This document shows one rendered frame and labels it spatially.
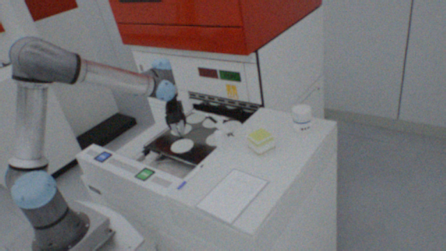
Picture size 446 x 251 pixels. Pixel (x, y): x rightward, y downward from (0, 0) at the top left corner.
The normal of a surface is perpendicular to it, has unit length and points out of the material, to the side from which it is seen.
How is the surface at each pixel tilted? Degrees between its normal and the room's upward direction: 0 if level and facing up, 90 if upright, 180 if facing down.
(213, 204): 0
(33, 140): 86
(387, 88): 90
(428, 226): 0
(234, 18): 90
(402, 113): 90
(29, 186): 8
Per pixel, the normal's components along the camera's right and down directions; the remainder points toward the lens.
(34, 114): 0.57, 0.29
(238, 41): -0.59, 0.51
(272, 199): -0.17, -0.84
